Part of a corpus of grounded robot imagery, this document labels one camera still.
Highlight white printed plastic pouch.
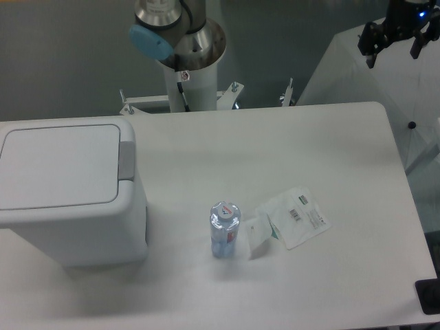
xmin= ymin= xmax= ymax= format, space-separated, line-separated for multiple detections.
xmin=256 ymin=186 xmax=331 ymax=250

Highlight silver table clamp bracket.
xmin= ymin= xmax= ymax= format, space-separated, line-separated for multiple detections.
xmin=279 ymin=78 xmax=296 ymax=107

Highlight small clear plastic bag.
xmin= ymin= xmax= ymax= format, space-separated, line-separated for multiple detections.
xmin=244 ymin=214 xmax=273 ymax=260

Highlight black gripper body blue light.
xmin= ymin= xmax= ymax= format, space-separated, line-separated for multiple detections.
xmin=383 ymin=1 xmax=432 ymax=41

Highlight clear plastic water bottle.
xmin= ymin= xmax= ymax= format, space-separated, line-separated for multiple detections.
xmin=210 ymin=201 xmax=241 ymax=259

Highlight white plastic trash can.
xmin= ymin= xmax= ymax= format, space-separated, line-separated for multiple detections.
xmin=1 ymin=116 xmax=148 ymax=267

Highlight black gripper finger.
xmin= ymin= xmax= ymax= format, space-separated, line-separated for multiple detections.
xmin=410 ymin=8 xmax=439 ymax=59
xmin=357 ymin=21 xmax=393 ymax=69

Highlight black device at table edge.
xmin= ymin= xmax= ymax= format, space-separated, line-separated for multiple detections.
xmin=415 ymin=278 xmax=439 ymax=315

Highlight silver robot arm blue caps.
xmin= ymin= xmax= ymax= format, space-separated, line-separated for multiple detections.
xmin=129 ymin=1 xmax=439 ymax=72

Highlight white umbrella with lettering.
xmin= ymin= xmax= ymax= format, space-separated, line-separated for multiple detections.
xmin=298 ymin=26 xmax=439 ymax=172

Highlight black cable on pedestal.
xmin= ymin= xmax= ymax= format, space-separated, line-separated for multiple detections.
xmin=174 ymin=54 xmax=191 ymax=113

